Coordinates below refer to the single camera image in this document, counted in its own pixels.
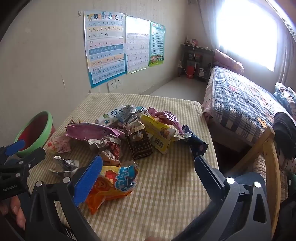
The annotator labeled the red bin with green rim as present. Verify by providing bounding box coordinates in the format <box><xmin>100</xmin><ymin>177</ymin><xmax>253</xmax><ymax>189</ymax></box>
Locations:
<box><xmin>14</xmin><ymin>111</ymin><xmax>56</xmax><ymax>158</ymax></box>

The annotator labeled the pink pillow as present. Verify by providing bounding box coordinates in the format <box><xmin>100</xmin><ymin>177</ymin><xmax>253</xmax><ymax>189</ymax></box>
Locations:
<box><xmin>214</xmin><ymin>49</ymin><xmax>244</xmax><ymax>74</ymax></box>

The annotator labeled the crumpled silver wrapper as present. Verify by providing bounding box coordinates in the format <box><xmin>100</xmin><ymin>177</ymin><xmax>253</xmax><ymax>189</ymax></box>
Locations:
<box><xmin>118</xmin><ymin>105</ymin><xmax>148</xmax><ymax>123</ymax></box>

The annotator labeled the blue patterned pillow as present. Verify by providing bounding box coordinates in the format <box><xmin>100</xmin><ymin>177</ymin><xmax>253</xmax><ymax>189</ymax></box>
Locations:
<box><xmin>274</xmin><ymin>82</ymin><xmax>296</xmax><ymax>116</ymax></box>

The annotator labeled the purple foil wrapper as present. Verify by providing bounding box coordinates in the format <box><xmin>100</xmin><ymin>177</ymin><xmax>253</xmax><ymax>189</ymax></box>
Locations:
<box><xmin>65</xmin><ymin>123</ymin><xmax>125</xmax><ymax>141</ymax></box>

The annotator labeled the yellow checked tablecloth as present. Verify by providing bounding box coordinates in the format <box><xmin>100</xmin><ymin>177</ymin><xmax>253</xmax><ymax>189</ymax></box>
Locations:
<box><xmin>26</xmin><ymin>93</ymin><xmax>219</xmax><ymax>241</ymax></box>

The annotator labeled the white chart wall poster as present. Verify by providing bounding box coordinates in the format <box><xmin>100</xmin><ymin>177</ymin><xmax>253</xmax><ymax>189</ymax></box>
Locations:
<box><xmin>125</xmin><ymin>16</ymin><xmax>151</xmax><ymax>74</ymax></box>

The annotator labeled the window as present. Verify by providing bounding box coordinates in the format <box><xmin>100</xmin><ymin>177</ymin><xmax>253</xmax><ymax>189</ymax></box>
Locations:
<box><xmin>216</xmin><ymin>0</ymin><xmax>278</xmax><ymax>71</ymax></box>

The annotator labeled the bed with plaid quilt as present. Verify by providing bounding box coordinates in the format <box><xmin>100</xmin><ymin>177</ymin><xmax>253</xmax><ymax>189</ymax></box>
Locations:
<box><xmin>202</xmin><ymin>66</ymin><xmax>296</xmax><ymax>172</ymax></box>

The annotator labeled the curtain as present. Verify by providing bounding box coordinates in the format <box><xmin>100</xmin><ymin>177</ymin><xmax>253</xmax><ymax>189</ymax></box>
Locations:
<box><xmin>276</xmin><ymin>14</ymin><xmax>296</xmax><ymax>88</ymax></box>

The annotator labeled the white milk carton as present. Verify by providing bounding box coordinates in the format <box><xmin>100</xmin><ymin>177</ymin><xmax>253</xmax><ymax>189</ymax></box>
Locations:
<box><xmin>95</xmin><ymin>104</ymin><xmax>126</xmax><ymax>127</ymax></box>

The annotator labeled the brown paper box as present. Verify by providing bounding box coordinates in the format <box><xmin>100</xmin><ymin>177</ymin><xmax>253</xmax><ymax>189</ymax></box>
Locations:
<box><xmin>124</xmin><ymin>122</ymin><xmax>153</xmax><ymax>160</ymax></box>

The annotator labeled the silver and white wrapper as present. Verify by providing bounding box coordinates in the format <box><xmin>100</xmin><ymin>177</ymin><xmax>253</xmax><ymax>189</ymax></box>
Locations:
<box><xmin>49</xmin><ymin>156</ymin><xmax>79</xmax><ymax>179</ymax></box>

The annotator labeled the blue letter wall poster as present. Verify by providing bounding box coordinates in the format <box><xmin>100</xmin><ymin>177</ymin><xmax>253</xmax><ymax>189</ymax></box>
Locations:
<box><xmin>84</xmin><ymin>10</ymin><xmax>127</xmax><ymax>89</ymax></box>

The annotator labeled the dark blue wrapper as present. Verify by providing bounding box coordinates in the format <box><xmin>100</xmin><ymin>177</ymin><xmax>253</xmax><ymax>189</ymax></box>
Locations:
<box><xmin>181</xmin><ymin>125</ymin><xmax>208</xmax><ymax>156</ymax></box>

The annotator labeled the dark storage shelf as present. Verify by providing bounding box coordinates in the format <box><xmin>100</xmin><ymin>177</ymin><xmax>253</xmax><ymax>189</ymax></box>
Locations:
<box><xmin>178</xmin><ymin>43</ymin><xmax>215</xmax><ymax>81</ymax></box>

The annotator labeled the green chart wall poster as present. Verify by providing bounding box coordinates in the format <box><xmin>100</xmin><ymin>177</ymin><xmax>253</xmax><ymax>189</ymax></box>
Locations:
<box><xmin>148</xmin><ymin>21</ymin><xmax>166</xmax><ymax>67</ymax></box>

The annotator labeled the yellow bear print packet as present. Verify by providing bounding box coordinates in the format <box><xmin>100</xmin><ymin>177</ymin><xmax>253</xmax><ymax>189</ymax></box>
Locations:
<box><xmin>139</xmin><ymin>113</ymin><xmax>183</xmax><ymax>154</ymax></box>

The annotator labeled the orange and blue snack bag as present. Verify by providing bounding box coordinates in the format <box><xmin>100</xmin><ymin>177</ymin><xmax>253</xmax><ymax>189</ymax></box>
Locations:
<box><xmin>85</xmin><ymin>162</ymin><xmax>139</xmax><ymax>215</ymax></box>

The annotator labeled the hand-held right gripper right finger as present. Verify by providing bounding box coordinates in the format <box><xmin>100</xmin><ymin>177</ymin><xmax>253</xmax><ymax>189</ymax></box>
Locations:
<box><xmin>176</xmin><ymin>156</ymin><xmax>272</xmax><ymax>241</ymax></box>

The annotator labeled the magenta wrapper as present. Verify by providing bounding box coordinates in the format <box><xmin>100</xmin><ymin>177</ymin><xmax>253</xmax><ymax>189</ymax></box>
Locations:
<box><xmin>147</xmin><ymin>107</ymin><xmax>179</xmax><ymax>130</ymax></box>

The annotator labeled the person's left hand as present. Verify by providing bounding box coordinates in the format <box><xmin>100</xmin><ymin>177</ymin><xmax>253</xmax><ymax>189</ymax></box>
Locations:
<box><xmin>0</xmin><ymin>196</ymin><xmax>26</xmax><ymax>230</ymax></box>

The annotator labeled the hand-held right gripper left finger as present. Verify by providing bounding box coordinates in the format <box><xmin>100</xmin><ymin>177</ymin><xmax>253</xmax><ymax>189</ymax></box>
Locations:
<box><xmin>24</xmin><ymin>155</ymin><xmax>103</xmax><ymax>241</ymax></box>

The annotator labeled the wooden chair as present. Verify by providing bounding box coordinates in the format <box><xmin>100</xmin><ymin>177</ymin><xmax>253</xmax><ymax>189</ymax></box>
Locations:
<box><xmin>228</xmin><ymin>126</ymin><xmax>281</xmax><ymax>237</ymax></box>

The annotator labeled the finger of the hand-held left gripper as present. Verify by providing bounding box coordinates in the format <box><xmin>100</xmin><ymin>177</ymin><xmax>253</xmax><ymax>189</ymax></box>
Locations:
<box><xmin>0</xmin><ymin>140</ymin><xmax>26</xmax><ymax>163</ymax></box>
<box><xmin>0</xmin><ymin>148</ymin><xmax>46</xmax><ymax>174</ymax></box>

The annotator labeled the plaid chair cushion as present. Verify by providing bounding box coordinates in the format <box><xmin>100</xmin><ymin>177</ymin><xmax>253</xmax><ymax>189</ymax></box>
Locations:
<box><xmin>253</xmin><ymin>153</ymin><xmax>289</xmax><ymax>197</ymax></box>

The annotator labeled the crumpled red foil wrapper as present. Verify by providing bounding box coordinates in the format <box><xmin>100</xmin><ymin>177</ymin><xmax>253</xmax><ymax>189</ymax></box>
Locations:
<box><xmin>88</xmin><ymin>136</ymin><xmax>123</xmax><ymax>166</ymax></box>

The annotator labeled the black cloth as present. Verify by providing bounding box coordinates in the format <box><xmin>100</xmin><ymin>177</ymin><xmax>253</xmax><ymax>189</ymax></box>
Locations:
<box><xmin>273</xmin><ymin>112</ymin><xmax>296</xmax><ymax>160</ymax></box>

